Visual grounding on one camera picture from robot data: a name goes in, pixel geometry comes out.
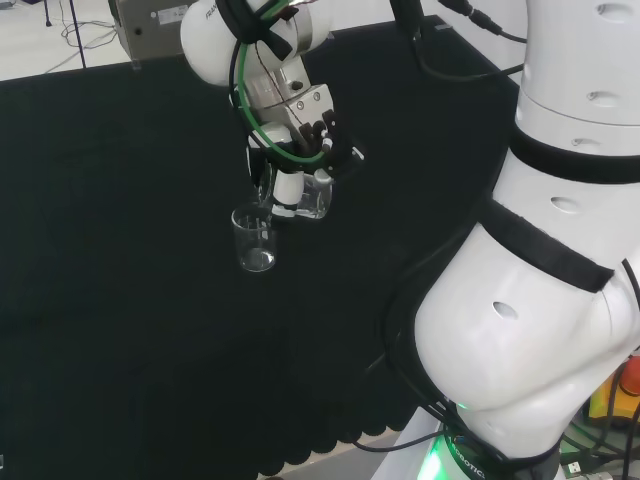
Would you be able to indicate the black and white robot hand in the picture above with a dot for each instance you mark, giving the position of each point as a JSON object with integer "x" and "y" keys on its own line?
{"x": 289, "y": 192}

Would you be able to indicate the clear glass beaker with graduations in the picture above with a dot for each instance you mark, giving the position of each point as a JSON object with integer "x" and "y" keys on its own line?
{"x": 315, "y": 202}

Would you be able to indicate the small clear glass beaker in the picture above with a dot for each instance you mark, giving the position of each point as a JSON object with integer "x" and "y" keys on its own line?
{"x": 254, "y": 240}

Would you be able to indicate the black bench cloth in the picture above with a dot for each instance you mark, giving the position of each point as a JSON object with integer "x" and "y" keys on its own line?
{"x": 125, "y": 225}

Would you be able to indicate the grey metal box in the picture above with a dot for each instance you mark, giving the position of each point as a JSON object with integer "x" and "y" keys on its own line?
{"x": 145, "y": 30}

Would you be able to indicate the black tripod pole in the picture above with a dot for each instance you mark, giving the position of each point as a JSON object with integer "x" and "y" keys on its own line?
{"x": 77, "y": 35}

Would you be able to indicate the yellow stop button box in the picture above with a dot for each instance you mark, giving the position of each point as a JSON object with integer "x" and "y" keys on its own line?
{"x": 602, "y": 400}

